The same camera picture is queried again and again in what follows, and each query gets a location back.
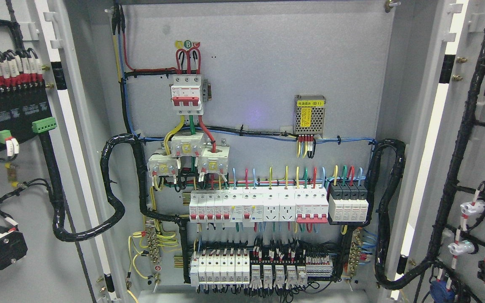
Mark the grey cabinet door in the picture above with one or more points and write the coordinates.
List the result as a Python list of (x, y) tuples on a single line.
[(52, 271), (469, 30)]

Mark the grey cabinet body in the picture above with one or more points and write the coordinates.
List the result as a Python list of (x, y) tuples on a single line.
[(378, 71)]

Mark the white current transformers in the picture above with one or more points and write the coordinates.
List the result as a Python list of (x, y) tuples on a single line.
[(186, 146)]

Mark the row of small breakers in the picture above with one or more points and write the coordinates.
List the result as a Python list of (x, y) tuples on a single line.
[(227, 206)]

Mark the white socket modules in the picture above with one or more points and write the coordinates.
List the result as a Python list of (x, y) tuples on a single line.
[(279, 205)]

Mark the metal mesh power supply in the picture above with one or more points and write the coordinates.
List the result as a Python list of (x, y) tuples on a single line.
[(309, 115)]

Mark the red main circuit breaker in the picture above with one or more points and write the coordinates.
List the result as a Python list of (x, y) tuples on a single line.
[(187, 94)]

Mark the red four-pole circuit breaker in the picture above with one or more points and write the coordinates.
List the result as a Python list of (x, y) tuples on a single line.
[(311, 205)]

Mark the black white surge protector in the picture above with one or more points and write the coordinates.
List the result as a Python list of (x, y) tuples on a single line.
[(347, 204)]

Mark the lower white breaker row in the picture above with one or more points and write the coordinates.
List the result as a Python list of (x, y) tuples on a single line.
[(220, 267)]

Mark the relay terminal row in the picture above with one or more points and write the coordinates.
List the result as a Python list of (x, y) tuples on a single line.
[(281, 267)]

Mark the black digital power meter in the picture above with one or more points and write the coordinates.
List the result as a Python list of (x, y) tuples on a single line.
[(20, 108)]

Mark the yellow terminal post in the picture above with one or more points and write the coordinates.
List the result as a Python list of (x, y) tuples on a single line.
[(13, 178)]

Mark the white rotary selector switch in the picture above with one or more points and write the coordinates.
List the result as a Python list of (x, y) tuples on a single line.
[(12, 246)]

